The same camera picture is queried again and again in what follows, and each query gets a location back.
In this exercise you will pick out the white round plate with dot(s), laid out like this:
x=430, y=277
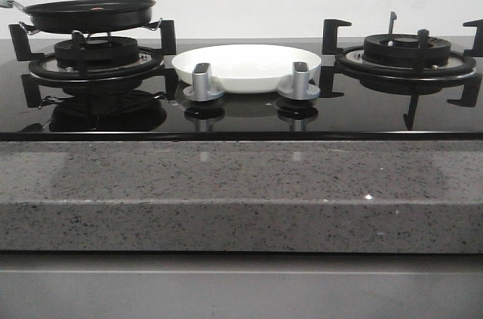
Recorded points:
x=246, y=68

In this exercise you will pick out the black frying pan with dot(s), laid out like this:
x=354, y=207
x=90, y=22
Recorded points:
x=78, y=13

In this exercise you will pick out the left silver stove knob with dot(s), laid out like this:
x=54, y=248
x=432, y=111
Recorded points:
x=202, y=88

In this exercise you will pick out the silver stove knob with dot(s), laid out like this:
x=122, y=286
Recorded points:
x=299, y=88
x=202, y=88

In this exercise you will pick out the right silver stove knob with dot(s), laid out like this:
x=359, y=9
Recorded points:
x=299, y=88

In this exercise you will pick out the black glass cooktop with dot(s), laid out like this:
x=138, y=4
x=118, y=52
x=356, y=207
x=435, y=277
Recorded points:
x=155, y=109

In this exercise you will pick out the left black gas burner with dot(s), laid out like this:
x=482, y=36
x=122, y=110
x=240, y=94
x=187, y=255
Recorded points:
x=98, y=52

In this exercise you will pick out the black gas burner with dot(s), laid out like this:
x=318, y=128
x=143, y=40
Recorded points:
x=402, y=50
x=98, y=52

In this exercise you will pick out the right black gas burner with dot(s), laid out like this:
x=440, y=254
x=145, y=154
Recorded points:
x=402, y=50

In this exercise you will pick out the left black pan support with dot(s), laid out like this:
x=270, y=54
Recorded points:
x=85, y=82

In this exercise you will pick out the wire pan trivet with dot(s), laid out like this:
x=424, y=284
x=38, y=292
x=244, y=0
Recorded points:
x=35, y=29

